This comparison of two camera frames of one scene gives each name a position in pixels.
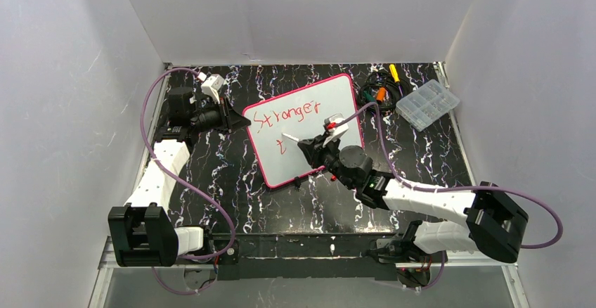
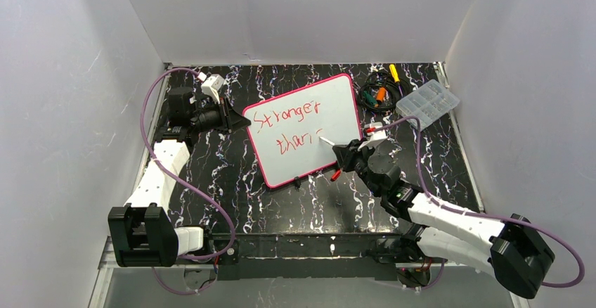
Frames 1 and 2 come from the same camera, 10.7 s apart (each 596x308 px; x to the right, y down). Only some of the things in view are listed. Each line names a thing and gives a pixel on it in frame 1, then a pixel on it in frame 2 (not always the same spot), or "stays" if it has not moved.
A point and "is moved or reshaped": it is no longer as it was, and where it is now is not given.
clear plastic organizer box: (422, 107) stays
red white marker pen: (291, 137) is moved or reshaped
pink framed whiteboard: (299, 113) stays
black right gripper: (319, 148) -> (352, 155)
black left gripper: (224, 119) stays
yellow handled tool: (394, 72) stays
